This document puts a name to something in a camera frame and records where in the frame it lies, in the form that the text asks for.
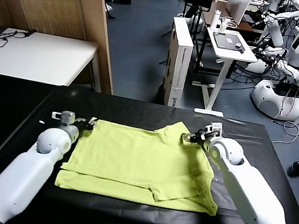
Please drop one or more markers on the small white cup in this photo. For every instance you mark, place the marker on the small white cup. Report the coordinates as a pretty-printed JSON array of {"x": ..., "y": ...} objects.
[{"x": 223, "y": 25}]

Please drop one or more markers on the white humanoid robot wheeled base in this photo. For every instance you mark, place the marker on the white humanoid robot wheeled base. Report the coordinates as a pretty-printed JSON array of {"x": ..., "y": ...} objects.
[{"x": 279, "y": 101}]

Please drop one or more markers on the white leaning board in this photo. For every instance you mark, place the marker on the white leaning board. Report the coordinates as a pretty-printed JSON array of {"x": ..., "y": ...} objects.
[{"x": 239, "y": 5}]

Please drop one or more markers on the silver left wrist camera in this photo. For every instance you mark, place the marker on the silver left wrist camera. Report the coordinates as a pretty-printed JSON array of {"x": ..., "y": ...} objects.
[{"x": 66, "y": 117}]

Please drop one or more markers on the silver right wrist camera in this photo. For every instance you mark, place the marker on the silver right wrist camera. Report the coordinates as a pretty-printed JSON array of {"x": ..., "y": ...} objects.
[{"x": 215, "y": 129}]

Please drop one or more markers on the white standing desk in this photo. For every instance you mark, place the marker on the white standing desk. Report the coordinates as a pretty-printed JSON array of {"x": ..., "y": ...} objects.
[{"x": 227, "y": 53}]

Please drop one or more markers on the yellow-green t-shirt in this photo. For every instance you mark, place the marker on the yellow-green t-shirt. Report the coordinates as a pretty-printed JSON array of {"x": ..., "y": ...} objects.
[{"x": 136, "y": 161}]

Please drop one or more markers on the small black adapter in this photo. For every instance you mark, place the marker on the small black adapter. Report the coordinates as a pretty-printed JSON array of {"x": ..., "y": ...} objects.
[{"x": 239, "y": 47}]

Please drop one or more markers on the white rectangular table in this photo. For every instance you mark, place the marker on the white rectangular table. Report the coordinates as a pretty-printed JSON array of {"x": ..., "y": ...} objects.
[{"x": 33, "y": 56}]

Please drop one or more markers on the grey closed laptop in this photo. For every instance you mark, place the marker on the grey closed laptop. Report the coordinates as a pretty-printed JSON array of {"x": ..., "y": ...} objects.
[{"x": 226, "y": 41}]

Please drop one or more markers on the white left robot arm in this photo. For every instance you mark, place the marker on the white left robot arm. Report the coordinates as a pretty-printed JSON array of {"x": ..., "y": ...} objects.
[{"x": 23, "y": 171}]

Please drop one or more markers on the white bottle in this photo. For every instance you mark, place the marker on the white bottle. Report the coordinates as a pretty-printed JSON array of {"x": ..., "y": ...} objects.
[{"x": 215, "y": 20}]

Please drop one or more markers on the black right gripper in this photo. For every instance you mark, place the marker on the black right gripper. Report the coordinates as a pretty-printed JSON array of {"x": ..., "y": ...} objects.
[{"x": 199, "y": 140}]

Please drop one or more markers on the white humanoid robot raised arm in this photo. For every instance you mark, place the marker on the white humanoid robot raised arm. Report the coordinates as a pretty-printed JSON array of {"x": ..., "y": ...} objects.
[{"x": 276, "y": 29}]

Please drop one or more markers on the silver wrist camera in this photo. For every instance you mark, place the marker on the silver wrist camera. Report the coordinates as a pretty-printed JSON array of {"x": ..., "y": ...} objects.
[
  {"x": 215, "y": 129},
  {"x": 66, "y": 117}
]

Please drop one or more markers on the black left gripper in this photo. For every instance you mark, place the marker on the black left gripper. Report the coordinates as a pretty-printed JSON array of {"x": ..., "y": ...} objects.
[{"x": 83, "y": 127}]

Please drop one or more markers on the large black table cover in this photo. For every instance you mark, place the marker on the large black table cover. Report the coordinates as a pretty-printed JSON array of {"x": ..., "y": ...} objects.
[{"x": 138, "y": 110}]

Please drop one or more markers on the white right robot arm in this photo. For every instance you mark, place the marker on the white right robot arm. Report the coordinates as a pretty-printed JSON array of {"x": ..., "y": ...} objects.
[{"x": 242, "y": 189}]

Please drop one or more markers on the tall white cardboard box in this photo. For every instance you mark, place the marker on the tall white cardboard box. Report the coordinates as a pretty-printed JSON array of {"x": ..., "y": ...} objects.
[{"x": 177, "y": 62}]

